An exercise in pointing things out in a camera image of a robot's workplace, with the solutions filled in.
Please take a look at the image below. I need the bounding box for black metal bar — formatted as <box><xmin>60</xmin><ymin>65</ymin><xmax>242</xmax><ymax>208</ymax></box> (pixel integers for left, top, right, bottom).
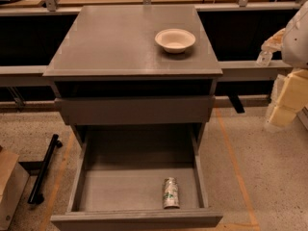
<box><xmin>27</xmin><ymin>134</ymin><xmax>63</xmax><ymax>204</ymax></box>

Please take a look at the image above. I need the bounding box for grey metal rail shelf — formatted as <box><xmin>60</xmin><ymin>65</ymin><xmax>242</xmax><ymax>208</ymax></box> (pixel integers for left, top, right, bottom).
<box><xmin>0</xmin><ymin>60</ymin><xmax>293</xmax><ymax>88</ymax></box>

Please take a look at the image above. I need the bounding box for grey drawer cabinet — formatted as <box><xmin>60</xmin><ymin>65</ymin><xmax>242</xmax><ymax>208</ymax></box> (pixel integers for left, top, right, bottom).
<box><xmin>44</xmin><ymin>5</ymin><xmax>222</xmax><ymax>142</ymax></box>

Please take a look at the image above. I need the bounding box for silver green 7up can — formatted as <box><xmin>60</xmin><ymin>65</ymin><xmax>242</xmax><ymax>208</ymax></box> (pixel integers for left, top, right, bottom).
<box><xmin>163</xmin><ymin>177</ymin><xmax>180</xmax><ymax>209</ymax></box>

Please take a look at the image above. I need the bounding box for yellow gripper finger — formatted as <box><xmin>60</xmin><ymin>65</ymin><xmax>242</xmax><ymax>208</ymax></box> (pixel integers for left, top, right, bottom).
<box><xmin>261</xmin><ymin>28</ymin><xmax>285</xmax><ymax>53</ymax></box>
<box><xmin>268</xmin><ymin>69</ymin><xmax>308</xmax><ymax>128</ymax></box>

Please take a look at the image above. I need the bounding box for brown cardboard box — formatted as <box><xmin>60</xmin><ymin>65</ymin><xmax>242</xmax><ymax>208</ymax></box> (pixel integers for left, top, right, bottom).
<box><xmin>0</xmin><ymin>149</ymin><xmax>29</xmax><ymax>231</ymax></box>

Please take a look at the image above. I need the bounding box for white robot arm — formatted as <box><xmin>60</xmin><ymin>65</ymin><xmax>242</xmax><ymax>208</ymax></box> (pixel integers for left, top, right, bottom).
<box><xmin>256</xmin><ymin>2</ymin><xmax>308</xmax><ymax>128</ymax></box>

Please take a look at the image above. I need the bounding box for closed grey top drawer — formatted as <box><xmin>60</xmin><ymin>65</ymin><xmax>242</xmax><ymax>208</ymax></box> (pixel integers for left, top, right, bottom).
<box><xmin>55</xmin><ymin>96</ymin><xmax>215</xmax><ymax>125</ymax></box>

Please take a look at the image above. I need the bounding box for clear plastic bottle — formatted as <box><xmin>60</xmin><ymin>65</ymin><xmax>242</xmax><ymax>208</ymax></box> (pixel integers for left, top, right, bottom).
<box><xmin>256</xmin><ymin>51</ymin><xmax>272</xmax><ymax>66</ymax></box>

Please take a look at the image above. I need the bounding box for open grey middle drawer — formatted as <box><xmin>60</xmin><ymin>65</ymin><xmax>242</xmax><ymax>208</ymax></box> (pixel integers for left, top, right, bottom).
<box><xmin>51</xmin><ymin>124</ymin><xmax>222</xmax><ymax>231</ymax></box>

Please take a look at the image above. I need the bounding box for white paper bowl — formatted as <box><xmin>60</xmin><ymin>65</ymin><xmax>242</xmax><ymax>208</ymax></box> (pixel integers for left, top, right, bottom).
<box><xmin>155</xmin><ymin>29</ymin><xmax>195</xmax><ymax>54</ymax></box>

